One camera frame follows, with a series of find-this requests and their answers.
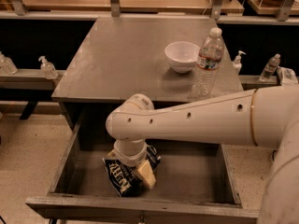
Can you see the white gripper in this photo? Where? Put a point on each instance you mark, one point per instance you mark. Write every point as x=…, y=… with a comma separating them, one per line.
x=133, y=160

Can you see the white bowl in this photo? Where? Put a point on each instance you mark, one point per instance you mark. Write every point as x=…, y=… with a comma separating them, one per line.
x=181, y=56

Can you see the wooden back table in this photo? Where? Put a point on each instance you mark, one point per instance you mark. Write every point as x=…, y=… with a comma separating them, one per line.
x=201, y=7

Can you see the grey shelf rail left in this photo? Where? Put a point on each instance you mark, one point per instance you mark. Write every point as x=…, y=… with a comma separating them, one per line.
x=29, y=79

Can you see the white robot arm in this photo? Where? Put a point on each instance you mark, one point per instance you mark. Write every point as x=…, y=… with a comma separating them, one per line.
x=266, y=117

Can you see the sanitizer pump bottle left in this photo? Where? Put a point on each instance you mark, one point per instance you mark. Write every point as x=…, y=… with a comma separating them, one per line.
x=47, y=68

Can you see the grey shelf rail right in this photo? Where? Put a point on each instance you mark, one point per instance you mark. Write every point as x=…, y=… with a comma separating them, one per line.
x=250, y=82

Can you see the clear bottle far left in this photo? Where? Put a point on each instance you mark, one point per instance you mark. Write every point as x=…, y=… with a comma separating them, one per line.
x=7, y=64

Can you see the clear plastic water bottle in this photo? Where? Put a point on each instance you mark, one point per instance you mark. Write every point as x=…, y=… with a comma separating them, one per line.
x=208, y=62

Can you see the blue chip bag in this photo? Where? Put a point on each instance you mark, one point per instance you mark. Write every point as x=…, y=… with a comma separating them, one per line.
x=124, y=179

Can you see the sanitizer pump bottle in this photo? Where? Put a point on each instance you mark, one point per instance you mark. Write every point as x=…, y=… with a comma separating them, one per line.
x=47, y=68
x=237, y=61

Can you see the grey shelf rail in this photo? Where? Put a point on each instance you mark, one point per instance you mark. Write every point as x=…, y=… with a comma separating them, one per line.
x=250, y=82
x=29, y=79

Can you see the sanitizer pump bottle right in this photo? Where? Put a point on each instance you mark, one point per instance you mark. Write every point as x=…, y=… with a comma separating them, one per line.
x=237, y=61

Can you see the small water bottle right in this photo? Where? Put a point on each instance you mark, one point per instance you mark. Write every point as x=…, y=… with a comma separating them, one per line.
x=270, y=68

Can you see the open grey drawer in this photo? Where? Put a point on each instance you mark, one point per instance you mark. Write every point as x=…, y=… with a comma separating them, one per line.
x=194, y=183

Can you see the grey wooden cabinet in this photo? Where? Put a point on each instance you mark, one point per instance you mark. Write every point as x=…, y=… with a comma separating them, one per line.
x=124, y=56

